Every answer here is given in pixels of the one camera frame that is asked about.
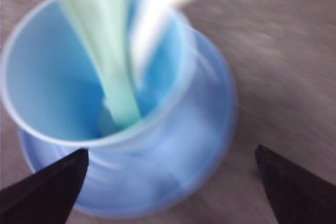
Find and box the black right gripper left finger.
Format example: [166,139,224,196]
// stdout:
[1,149,88,223]

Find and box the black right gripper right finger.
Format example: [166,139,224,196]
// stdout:
[255,144,335,223]

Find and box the light blue plastic cup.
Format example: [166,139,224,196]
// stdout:
[1,0,196,150]

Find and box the mint green plastic spoon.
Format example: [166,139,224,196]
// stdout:
[62,0,141,130]

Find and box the blue plastic plate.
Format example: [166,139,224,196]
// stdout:
[19,28,236,218]

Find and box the white plastic fork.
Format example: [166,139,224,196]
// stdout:
[129,0,193,86]

